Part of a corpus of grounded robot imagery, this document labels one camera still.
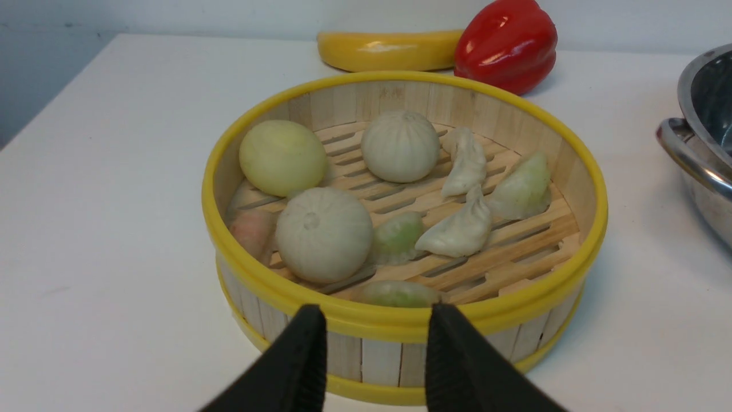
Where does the green dumpling centre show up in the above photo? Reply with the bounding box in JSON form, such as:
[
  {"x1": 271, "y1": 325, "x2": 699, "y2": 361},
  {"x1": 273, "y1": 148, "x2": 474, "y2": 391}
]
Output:
[{"x1": 369, "y1": 212, "x2": 424, "y2": 266}]

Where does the white pleated bun front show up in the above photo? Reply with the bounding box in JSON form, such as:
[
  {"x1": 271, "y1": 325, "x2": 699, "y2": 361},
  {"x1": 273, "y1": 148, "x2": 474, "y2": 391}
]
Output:
[{"x1": 275, "y1": 187, "x2": 374, "y2": 284}]

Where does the yellow rimmed bamboo steamer basket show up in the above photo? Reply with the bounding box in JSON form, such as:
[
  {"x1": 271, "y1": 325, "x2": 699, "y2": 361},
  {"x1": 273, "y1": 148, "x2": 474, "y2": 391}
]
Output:
[{"x1": 202, "y1": 72, "x2": 608, "y2": 405}]

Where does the white dumpling rear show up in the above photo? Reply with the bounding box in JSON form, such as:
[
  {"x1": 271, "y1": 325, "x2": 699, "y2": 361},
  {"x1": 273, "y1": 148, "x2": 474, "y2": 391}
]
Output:
[{"x1": 441, "y1": 127, "x2": 487, "y2": 197}]

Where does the green dumpling front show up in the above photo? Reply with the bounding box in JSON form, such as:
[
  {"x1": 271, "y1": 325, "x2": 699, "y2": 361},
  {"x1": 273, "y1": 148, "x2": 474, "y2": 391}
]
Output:
[{"x1": 351, "y1": 280, "x2": 445, "y2": 308}]

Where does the white dumpling front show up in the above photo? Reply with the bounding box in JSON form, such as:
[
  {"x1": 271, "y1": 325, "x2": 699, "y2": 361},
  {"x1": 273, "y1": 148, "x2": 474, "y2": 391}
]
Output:
[{"x1": 414, "y1": 185, "x2": 492, "y2": 258}]

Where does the green dumpling right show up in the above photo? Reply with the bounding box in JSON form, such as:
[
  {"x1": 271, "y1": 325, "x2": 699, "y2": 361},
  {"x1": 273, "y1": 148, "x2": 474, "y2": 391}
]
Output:
[{"x1": 487, "y1": 151, "x2": 552, "y2": 221}]

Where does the red bell pepper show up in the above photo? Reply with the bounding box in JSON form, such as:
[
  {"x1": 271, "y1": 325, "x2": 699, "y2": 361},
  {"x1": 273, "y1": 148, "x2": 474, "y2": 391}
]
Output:
[{"x1": 454, "y1": 1, "x2": 558, "y2": 96}]

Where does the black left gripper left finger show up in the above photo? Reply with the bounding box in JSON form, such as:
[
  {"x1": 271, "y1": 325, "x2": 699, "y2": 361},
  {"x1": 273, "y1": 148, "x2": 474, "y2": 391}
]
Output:
[{"x1": 202, "y1": 304, "x2": 327, "y2": 411}]

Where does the yellow banana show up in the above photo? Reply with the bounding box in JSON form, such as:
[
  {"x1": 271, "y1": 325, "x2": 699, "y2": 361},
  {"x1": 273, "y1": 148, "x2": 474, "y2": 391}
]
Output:
[{"x1": 317, "y1": 30, "x2": 463, "y2": 72}]

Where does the white dumpling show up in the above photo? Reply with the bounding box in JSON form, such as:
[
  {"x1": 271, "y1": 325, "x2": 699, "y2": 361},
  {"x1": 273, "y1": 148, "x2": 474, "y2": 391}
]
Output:
[
  {"x1": 441, "y1": 127, "x2": 487, "y2": 197},
  {"x1": 414, "y1": 185, "x2": 492, "y2": 258}
]

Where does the white pleated bun rear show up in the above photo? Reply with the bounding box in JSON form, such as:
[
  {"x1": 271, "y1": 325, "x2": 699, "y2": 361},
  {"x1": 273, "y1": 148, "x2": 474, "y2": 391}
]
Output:
[{"x1": 360, "y1": 110, "x2": 441, "y2": 183}]

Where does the yellow round bun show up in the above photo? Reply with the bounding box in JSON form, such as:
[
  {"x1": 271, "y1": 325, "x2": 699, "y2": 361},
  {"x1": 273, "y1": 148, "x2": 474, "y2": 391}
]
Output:
[{"x1": 238, "y1": 120, "x2": 328, "y2": 197}]

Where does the white pleated bun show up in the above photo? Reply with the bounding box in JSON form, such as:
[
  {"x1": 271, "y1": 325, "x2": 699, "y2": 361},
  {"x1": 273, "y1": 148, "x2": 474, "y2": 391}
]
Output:
[
  {"x1": 360, "y1": 110, "x2": 441, "y2": 183},
  {"x1": 275, "y1": 187, "x2": 374, "y2": 284}
]

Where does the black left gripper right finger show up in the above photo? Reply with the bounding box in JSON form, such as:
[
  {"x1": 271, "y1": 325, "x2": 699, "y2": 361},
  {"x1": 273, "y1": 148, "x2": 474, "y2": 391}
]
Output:
[{"x1": 424, "y1": 303, "x2": 565, "y2": 411}]

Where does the pink dumpling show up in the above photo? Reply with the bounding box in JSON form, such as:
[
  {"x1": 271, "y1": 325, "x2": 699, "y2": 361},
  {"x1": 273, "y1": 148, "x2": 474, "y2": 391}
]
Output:
[{"x1": 228, "y1": 209, "x2": 277, "y2": 267}]

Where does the stainless steel pot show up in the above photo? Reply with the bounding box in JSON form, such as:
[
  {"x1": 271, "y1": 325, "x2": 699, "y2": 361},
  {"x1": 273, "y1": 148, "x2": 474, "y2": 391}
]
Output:
[{"x1": 656, "y1": 43, "x2": 732, "y2": 249}]

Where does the green dumpling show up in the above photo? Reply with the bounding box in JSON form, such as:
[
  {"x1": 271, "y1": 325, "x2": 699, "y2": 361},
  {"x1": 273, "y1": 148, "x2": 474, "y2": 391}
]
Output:
[
  {"x1": 351, "y1": 280, "x2": 445, "y2": 308},
  {"x1": 369, "y1": 212, "x2": 424, "y2": 266},
  {"x1": 487, "y1": 151, "x2": 552, "y2": 221}
]

